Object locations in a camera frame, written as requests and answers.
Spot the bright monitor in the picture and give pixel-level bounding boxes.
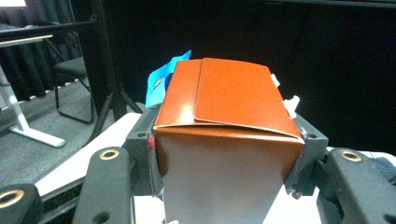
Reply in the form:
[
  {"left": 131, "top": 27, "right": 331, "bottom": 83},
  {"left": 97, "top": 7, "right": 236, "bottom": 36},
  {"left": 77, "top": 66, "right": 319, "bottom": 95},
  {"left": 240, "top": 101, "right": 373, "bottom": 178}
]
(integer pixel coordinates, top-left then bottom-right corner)
[{"left": 0, "top": 0, "right": 28, "bottom": 8}]

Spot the blue snack bag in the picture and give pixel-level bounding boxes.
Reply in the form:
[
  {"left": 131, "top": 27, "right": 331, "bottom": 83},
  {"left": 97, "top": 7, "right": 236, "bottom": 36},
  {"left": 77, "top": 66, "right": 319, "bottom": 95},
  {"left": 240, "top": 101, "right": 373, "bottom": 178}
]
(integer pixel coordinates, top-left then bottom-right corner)
[{"left": 145, "top": 49, "right": 192, "bottom": 109}]

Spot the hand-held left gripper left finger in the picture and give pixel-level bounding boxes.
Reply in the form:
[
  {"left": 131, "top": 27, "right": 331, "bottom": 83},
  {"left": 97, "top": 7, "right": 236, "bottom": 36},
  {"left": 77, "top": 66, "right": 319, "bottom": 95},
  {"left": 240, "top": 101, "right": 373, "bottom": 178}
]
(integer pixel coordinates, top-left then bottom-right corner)
[{"left": 123, "top": 104, "right": 165, "bottom": 199}]

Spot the white desk frame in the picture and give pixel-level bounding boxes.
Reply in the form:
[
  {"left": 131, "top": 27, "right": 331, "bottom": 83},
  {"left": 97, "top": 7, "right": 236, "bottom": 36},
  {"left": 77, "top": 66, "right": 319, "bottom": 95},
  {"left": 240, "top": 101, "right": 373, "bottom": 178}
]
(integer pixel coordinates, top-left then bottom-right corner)
[{"left": 0, "top": 34, "right": 67, "bottom": 149}]

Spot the brown cardboard box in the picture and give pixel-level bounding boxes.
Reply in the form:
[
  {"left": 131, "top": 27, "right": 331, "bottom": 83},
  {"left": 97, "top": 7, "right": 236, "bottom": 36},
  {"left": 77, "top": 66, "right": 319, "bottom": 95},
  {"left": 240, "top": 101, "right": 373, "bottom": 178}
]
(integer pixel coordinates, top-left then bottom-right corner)
[{"left": 152, "top": 57, "right": 306, "bottom": 224}]

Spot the black stand with legs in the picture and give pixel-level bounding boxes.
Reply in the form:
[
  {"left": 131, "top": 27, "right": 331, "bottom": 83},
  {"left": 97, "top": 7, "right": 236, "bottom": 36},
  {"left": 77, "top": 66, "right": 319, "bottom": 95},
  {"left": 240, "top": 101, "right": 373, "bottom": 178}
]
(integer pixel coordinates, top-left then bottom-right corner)
[{"left": 69, "top": 0, "right": 145, "bottom": 143}]

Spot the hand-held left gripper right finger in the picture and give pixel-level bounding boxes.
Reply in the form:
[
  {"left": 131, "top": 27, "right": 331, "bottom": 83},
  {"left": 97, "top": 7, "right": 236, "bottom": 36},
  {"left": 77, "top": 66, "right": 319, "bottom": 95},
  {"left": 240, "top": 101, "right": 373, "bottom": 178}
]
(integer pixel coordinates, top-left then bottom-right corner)
[{"left": 283, "top": 113, "right": 330, "bottom": 201}]

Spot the white table sheet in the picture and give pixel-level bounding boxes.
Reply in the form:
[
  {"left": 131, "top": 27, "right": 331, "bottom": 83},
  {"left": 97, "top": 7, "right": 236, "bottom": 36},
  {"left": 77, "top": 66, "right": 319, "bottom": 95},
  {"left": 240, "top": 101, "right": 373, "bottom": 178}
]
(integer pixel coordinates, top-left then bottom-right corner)
[{"left": 35, "top": 111, "right": 396, "bottom": 224}]

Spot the black chair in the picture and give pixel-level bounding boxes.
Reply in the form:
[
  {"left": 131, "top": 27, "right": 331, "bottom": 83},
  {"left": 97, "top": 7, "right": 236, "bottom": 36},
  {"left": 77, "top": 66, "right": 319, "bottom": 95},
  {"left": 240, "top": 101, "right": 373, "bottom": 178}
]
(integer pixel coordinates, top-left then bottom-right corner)
[{"left": 45, "top": 36, "right": 95, "bottom": 125}]

